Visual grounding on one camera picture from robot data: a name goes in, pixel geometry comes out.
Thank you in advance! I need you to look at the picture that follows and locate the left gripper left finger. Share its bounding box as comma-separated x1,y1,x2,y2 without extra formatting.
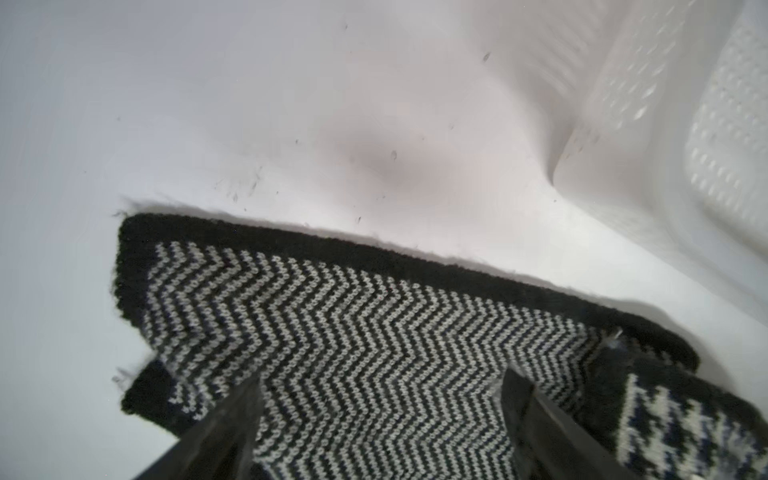
133,371,266,479

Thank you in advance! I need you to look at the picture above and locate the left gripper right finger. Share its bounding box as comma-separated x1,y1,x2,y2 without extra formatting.
500,368,638,480

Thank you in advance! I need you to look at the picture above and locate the black white houndstooth scarf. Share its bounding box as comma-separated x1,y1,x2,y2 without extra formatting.
114,213,767,479

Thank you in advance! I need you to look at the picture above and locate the white perforated plastic basket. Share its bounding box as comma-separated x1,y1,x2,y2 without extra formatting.
553,1,767,321

